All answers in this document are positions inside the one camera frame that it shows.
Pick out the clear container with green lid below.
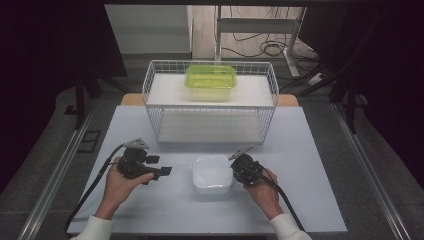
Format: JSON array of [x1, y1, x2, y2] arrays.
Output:
[[184, 64, 238, 101]]

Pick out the person's left hand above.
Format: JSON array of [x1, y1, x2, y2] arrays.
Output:
[[102, 156, 155, 211]]

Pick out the black metal stand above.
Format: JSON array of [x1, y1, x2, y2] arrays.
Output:
[[73, 65, 130, 132], [279, 61, 369, 135]]

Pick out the aluminium floor rail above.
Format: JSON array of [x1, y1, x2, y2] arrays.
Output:
[[330, 102, 414, 240], [17, 99, 100, 240]]

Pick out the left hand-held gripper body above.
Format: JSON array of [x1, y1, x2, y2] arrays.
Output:
[[117, 137, 151, 180]]

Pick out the black floor frame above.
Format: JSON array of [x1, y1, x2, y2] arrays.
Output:
[[76, 129, 102, 155]]

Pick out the grey-white panel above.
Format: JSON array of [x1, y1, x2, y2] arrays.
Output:
[[104, 4, 194, 55]]

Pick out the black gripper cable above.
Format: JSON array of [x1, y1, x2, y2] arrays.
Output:
[[64, 143, 127, 236], [256, 163, 306, 233]]

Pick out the white square bowl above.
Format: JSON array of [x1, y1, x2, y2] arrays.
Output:
[[192, 154, 235, 196]]

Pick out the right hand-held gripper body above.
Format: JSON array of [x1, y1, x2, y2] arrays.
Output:
[[227, 145, 265, 187]]

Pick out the white power strip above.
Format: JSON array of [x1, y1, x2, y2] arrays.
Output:
[[307, 71, 327, 87]]

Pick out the black floor cables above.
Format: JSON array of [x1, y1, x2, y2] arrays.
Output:
[[221, 5, 318, 62]]

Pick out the white wire rack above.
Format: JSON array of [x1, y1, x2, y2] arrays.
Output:
[[142, 59, 280, 146]]

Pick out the white metal desk frame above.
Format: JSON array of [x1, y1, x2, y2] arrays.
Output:
[[214, 5, 307, 78]]

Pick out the person's right hand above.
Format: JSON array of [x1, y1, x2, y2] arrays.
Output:
[[244, 167, 283, 209]]

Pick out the dark curtain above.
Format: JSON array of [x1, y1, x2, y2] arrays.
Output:
[[298, 0, 424, 183]]

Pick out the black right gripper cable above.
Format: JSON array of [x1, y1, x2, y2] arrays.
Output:
[[256, 163, 306, 233]]

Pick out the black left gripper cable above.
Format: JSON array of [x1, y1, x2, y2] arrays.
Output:
[[64, 143, 127, 236]]

